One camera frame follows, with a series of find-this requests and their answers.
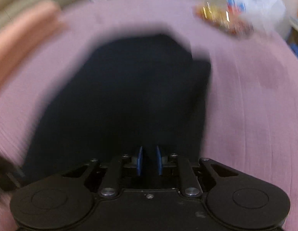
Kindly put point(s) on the white plastic bag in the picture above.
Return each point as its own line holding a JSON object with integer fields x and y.
{"x": 263, "y": 15}

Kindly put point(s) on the colourful snack package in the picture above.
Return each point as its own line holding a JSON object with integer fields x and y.
{"x": 223, "y": 20}

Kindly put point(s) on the dark navy hooded sweatshirt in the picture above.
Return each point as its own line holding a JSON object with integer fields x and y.
{"x": 133, "y": 93}

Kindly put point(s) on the purple quilted bedspread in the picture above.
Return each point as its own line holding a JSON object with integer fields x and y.
{"x": 252, "y": 119}

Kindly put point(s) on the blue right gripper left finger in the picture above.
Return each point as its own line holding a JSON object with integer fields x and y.
{"x": 139, "y": 162}

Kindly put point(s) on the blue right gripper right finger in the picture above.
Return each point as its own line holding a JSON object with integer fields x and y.
{"x": 159, "y": 161}

